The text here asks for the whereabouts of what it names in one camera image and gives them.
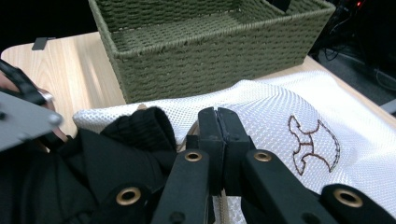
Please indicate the green woven basket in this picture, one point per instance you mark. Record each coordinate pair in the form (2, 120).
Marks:
(202, 62)

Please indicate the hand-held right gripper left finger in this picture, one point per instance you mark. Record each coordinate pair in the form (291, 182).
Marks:
(202, 149)

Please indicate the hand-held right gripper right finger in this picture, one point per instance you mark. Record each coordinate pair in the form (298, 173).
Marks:
(239, 155)

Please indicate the grey metal table clamp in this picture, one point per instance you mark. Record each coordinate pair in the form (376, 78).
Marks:
(389, 107)
(43, 43)

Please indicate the white mesh laundry bag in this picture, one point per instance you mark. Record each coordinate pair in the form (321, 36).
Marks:
(280, 102)

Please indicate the black garment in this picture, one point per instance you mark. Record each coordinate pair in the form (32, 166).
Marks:
(93, 161)

